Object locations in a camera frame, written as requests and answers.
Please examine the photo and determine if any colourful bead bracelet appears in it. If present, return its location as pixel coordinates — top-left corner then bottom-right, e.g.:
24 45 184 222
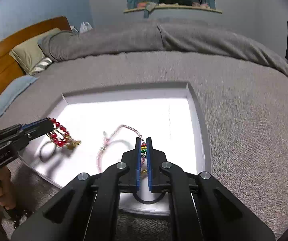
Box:
139 142 148 176

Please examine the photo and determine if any striped grey white pillow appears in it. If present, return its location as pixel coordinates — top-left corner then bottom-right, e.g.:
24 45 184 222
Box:
30 57 53 76

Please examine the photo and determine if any grey cloth on sill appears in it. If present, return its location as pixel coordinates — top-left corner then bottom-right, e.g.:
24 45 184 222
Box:
143 2 157 19

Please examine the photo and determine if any grey folded duvet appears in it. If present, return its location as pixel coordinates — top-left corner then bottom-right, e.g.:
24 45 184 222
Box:
37 18 288 78

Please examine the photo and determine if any grey bed sheet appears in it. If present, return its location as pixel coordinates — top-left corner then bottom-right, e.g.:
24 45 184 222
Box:
0 51 288 238

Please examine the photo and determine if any red bead gold bracelet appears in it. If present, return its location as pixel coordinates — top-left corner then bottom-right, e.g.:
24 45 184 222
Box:
46 117 82 151

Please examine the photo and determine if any grey shallow cardboard tray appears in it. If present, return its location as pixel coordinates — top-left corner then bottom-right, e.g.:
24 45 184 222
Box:
18 81 212 216

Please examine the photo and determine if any black clothing pile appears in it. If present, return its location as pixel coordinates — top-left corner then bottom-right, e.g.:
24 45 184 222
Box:
159 0 192 6

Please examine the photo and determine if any silver bangle in tray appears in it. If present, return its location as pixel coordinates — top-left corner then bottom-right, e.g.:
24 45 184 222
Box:
38 141 61 163

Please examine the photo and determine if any wooden window sill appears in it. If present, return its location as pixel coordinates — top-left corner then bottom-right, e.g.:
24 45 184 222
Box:
123 5 223 14

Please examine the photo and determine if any pink cord bracelet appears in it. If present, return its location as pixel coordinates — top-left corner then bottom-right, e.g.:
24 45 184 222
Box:
97 124 147 174

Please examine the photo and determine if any olive green pillow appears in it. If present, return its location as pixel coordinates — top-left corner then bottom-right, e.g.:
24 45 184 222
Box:
9 28 60 75

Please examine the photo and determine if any wooden headboard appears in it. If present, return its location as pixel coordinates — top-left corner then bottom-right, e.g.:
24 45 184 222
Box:
0 16 72 105

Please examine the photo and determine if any white plastic bag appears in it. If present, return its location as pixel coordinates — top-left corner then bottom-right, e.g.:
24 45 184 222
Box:
79 22 92 34

